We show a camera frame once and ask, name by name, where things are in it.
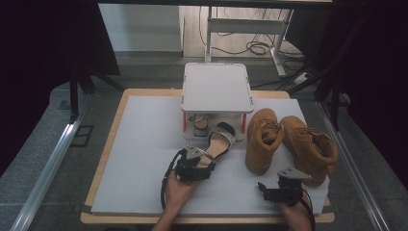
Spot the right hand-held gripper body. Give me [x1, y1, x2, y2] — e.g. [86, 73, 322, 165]
[277, 167, 312, 207]

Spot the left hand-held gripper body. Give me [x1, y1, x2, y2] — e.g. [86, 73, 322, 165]
[174, 143, 206, 183]

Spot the rhinestone strap heeled sandal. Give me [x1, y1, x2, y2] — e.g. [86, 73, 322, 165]
[187, 114, 210, 138]
[193, 121, 237, 171]

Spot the tan suede boot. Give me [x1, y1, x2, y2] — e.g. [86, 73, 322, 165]
[245, 108, 285, 176]
[278, 115, 340, 187]

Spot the white two-tier shoe rack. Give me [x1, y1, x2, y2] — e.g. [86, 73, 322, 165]
[180, 62, 255, 142]

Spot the person's left hand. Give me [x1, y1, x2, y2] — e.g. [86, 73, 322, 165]
[163, 171, 198, 214]

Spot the person's right hand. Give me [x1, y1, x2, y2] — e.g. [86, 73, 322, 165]
[278, 192, 314, 231]

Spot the white foam board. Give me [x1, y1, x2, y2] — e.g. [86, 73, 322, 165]
[90, 94, 331, 216]

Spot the black metal stand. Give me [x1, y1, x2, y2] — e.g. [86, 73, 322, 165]
[277, 64, 350, 131]

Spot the white power strip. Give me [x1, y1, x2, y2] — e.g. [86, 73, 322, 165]
[293, 71, 312, 86]

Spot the black tripod stand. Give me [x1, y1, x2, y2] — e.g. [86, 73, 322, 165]
[68, 65, 124, 121]

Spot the dark curtain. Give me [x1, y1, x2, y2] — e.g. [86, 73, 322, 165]
[285, 0, 408, 191]
[0, 0, 121, 177]

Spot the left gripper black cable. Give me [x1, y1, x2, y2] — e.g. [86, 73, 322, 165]
[160, 148, 191, 210]

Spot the aluminium rail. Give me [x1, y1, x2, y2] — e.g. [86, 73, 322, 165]
[9, 92, 94, 231]
[316, 100, 391, 231]

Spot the black floor cable coil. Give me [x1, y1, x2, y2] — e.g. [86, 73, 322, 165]
[211, 32, 306, 64]

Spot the white desk frame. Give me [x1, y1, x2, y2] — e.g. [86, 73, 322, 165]
[204, 6, 294, 77]

